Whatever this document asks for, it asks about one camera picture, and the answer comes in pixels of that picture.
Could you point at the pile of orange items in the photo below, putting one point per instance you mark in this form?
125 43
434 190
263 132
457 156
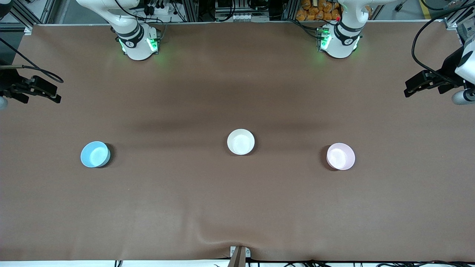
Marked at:
315 11

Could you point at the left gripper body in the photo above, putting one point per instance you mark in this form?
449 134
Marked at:
448 72

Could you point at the white terminal block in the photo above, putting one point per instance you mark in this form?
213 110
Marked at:
243 17

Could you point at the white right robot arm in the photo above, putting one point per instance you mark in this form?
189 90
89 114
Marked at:
137 48

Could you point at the grey striped object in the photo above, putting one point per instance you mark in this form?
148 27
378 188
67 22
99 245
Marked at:
468 31

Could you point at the pink bowl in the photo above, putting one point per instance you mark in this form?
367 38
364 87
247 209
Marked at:
340 156

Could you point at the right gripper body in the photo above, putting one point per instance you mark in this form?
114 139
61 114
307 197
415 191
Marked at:
8 82

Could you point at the aluminium frame strut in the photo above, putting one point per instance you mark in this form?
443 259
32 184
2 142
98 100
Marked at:
22 20
454 20

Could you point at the white bowl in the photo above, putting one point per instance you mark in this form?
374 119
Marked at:
241 141

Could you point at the white power strip with plugs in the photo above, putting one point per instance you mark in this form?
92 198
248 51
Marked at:
157 8

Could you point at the metal mount bracket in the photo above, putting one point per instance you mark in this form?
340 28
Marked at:
239 256

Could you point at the blue bowl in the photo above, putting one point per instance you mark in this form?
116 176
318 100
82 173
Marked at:
95 154

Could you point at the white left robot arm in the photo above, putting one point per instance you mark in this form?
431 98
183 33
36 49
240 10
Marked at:
341 46

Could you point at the brown table mat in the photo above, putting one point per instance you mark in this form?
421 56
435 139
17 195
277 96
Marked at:
237 207

